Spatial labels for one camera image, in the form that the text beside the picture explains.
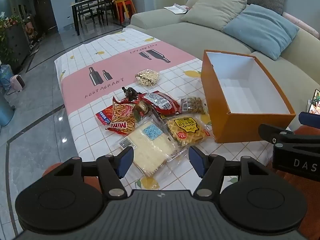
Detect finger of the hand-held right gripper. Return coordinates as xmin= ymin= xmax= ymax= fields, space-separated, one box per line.
xmin=259 ymin=123 xmax=297 ymax=145
xmin=299 ymin=112 xmax=320 ymax=125

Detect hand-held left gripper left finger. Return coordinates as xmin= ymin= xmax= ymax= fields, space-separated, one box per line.
xmin=54 ymin=146 xmax=135 ymax=198

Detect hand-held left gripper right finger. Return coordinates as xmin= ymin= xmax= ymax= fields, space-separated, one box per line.
xmin=189 ymin=145 xmax=271 ymax=198

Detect white sliced bread packet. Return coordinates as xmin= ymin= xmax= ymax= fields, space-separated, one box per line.
xmin=118 ymin=116 xmax=189 ymax=177

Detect yellow waffle packet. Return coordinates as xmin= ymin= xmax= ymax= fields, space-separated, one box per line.
xmin=164 ymin=114 xmax=212 ymax=147

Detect orange cardboard box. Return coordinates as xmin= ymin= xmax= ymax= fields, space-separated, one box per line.
xmin=201 ymin=49 xmax=296 ymax=144

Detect black yellow sausage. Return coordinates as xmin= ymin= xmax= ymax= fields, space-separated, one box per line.
xmin=121 ymin=86 xmax=139 ymax=102

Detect smartphone with lit screen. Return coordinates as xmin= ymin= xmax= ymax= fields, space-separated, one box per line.
xmin=307 ymin=89 xmax=320 ymax=117

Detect striped stick snack packet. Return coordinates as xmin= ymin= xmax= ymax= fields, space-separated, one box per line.
xmin=106 ymin=96 xmax=140 ymax=135

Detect blue red snack packet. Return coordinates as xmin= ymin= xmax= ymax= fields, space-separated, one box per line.
xmin=95 ymin=106 xmax=118 ymax=125

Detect brown cookie packet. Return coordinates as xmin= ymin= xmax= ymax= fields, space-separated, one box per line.
xmin=179 ymin=96 xmax=208 ymax=115

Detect clear popcorn packet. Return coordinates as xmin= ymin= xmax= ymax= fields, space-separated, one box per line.
xmin=135 ymin=69 xmax=160 ymax=88

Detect pink bolster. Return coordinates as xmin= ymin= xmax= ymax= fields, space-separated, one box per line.
xmin=282 ymin=12 xmax=320 ymax=40

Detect pink white printed tablecloth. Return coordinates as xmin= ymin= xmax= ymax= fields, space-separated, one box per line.
xmin=54 ymin=27 xmax=293 ymax=190

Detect light blue cushion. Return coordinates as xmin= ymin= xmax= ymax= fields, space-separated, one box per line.
xmin=222 ymin=4 xmax=300 ymax=60

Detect beige sofa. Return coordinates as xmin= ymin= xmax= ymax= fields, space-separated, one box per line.
xmin=125 ymin=0 xmax=320 ymax=130

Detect blue bin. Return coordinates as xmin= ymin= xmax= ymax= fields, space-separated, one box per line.
xmin=0 ymin=90 xmax=15 ymax=127

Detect pink small heater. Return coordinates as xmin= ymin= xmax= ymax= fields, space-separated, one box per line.
xmin=10 ymin=74 xmax=25 ymax=92

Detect beige cushion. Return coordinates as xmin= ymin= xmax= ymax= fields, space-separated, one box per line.
xmin=180 ymin=0 xmax=247 ymax=31

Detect blue water bottle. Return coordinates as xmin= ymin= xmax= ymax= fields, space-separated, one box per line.
xmin=0 ymin=64 xmax=14 ymax=90

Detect black dining chair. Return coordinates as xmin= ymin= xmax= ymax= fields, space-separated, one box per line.
xmin=75 ymin=5 xmax=93 ymax=22
xmin=96 ymin=1 xmax=116 ymax=26

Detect white papers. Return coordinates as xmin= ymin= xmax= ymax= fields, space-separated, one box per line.
xmin=164 ymin=4 xmax=189 ymax=14

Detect orange plastic stool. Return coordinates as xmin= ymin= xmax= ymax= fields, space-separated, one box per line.
xmin=114 ymin=0 xmax=137 ymax=24

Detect red plastic stool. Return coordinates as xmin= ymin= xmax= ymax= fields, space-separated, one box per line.
xmin=120 ymin=1 xmax=137 ymax=22

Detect dark cabinet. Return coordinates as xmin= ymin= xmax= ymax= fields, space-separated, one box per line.
xmin=5 ymin=22 xmax=32 ymax=73

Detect black dining table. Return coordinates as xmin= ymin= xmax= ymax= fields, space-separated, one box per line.
xmin=71 ymin=0 xmax=118 ymax=36

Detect dark wooden door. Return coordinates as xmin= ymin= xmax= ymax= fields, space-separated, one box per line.
xmin=34 ymin=0 xmax=58 ymax=30

